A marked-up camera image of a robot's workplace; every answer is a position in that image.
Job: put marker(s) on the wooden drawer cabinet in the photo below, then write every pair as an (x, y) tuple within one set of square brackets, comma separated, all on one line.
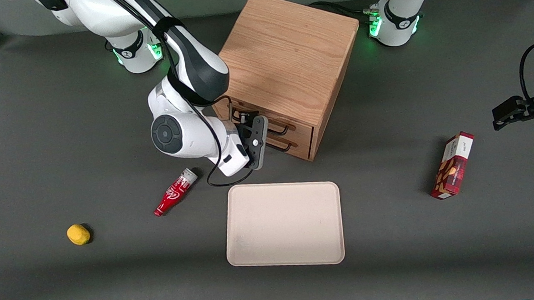
[(288, 53)]

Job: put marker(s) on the yellow lemon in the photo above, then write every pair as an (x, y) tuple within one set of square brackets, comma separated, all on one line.
[(78, 234)]

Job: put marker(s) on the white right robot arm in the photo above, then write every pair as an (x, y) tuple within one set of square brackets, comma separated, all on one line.
[(189, 137)]

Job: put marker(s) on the beige rectangular tray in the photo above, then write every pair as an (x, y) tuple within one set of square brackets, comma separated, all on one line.
[(282, 225)]

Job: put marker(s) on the red soda bottle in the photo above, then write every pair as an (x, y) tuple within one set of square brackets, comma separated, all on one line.
[(173, 195)]

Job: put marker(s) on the red cookie box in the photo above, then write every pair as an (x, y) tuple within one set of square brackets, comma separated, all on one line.
[(454, 168)]

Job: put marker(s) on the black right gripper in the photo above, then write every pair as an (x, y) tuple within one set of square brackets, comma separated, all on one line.
[(243, 130)]

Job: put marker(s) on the wooden drawer front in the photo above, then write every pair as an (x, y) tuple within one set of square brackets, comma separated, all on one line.
[(304, 148), (303, 132)]

